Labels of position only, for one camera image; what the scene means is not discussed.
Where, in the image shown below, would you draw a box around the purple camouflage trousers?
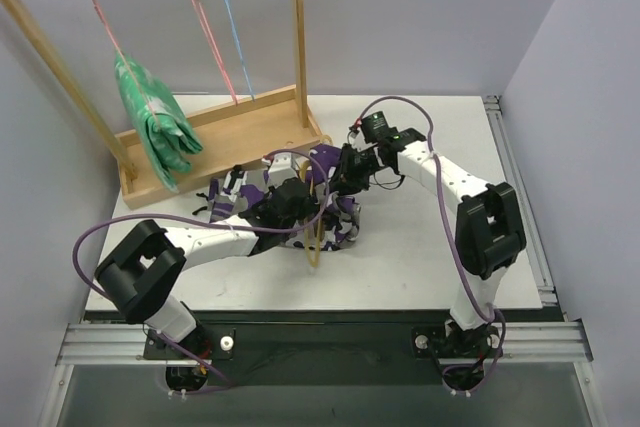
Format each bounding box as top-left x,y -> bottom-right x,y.
192,144 -> 361,253

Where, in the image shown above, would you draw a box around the yellow plastic hanger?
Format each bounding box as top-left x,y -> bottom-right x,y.
285,134 -> 333,271

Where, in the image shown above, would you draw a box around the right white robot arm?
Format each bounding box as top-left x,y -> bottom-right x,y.
330,135 -> 526,355

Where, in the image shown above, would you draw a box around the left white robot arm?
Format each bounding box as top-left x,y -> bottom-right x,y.
95,178 -> 318,358

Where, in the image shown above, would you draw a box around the wooden clothes rack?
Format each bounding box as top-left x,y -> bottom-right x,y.
1,0 -> 322,208

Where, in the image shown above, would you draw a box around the green patterned garment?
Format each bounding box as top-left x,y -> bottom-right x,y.
114,53 -> 203,193

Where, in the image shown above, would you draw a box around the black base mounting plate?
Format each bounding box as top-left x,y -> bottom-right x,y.
143,310 -> 505,391

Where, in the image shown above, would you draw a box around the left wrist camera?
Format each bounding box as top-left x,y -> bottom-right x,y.
267,152 -> 298,187

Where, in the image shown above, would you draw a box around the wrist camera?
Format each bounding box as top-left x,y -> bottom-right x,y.
360,111 -> 397,144
267,152 -> 298,187

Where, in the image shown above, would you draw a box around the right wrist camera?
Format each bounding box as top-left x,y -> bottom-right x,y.
360,111 -> 397,144

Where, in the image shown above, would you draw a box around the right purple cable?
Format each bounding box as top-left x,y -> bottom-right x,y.
349,95 -> 507,396

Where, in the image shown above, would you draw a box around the purple cable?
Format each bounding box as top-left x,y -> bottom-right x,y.
72,149 -> 334,393
349,95 -> 507,396

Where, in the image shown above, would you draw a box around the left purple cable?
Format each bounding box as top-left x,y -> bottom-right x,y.
72,149 -> 334,393

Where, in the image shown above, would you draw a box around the right pink wire hanger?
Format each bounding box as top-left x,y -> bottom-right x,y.
191,0 -> 238,104

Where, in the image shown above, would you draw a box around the pink wire hanger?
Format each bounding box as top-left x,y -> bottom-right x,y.
91,0 -> 160,126
191,0 -> 238,104

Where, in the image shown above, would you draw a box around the blue wire hanger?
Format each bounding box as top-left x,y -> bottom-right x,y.
223,0 -> 255,100

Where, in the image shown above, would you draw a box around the aluminium frame rail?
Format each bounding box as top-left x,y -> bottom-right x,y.
39,94 -> 601,427

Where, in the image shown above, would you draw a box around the left pink wire hanger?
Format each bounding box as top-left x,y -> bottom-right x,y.
91,0 -> 160,126

